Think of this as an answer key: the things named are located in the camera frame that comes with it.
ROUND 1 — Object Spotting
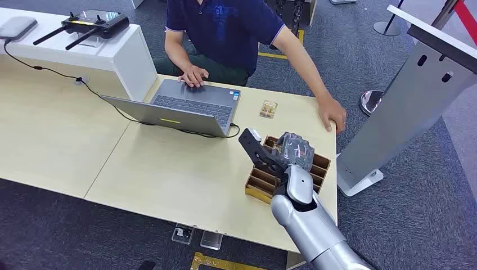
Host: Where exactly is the white raised counter shelf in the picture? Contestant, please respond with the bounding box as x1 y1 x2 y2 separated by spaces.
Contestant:
0 7 159 102

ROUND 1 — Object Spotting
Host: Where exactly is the red barrier belt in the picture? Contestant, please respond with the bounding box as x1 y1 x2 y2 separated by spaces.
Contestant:
453 0 477 37

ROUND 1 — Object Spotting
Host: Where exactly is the person's right hand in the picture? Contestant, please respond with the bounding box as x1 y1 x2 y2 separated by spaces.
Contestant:
177 65 210 89

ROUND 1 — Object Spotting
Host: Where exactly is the grey open laptop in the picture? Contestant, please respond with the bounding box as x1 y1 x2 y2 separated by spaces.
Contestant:
100 78 242 139

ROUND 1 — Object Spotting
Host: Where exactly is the white desk leg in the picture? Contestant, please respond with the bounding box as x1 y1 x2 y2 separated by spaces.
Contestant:
286 251 307 270

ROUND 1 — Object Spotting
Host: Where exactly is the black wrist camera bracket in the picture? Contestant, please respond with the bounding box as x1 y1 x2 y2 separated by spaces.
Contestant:
238 128 286 178

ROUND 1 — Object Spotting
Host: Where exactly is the yellow floor tape outline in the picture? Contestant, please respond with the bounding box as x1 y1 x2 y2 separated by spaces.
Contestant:
258 29 305 61

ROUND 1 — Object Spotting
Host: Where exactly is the flat grey device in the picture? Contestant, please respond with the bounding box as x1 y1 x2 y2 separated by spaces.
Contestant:
0 16 38 41

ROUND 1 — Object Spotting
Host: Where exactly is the clear acrylic controller stand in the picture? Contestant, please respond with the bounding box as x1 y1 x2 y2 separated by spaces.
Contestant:
75 33 105 48

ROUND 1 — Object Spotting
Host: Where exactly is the black power cable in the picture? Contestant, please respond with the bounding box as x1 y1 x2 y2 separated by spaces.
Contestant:
3 38 241 140

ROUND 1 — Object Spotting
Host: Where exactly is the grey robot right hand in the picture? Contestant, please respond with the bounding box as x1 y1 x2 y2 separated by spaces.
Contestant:
271 131 316 173

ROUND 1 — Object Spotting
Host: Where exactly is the grey flat base stanchion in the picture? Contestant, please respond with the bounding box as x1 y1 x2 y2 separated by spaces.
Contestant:
373 0 406 37

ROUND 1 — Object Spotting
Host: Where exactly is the chrome base stanchion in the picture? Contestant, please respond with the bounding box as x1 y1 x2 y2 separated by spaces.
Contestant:
359 0 460 117

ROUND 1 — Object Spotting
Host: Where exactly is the brown slotted card organizer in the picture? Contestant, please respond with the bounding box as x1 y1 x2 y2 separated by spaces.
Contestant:
244 135 332 205

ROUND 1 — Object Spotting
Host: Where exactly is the person's left hand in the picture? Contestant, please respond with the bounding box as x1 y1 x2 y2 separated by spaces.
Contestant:
317 94 348 134

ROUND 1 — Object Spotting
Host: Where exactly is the black remote controller with antennas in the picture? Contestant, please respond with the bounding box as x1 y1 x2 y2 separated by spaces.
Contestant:
33 9 131 51

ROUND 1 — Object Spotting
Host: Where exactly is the person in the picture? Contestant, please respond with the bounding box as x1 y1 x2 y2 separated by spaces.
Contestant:
152 0 347 134

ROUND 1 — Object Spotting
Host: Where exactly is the dark machine with chains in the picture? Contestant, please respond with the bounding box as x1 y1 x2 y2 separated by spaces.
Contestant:
265 0 318 28

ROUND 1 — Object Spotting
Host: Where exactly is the grey white kiosk stand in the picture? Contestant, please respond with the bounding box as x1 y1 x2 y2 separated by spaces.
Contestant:
336 4 477 198

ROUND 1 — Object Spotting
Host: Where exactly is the yellow floor tape frame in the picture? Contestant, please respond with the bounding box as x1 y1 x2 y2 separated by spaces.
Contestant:
190 252 268 270

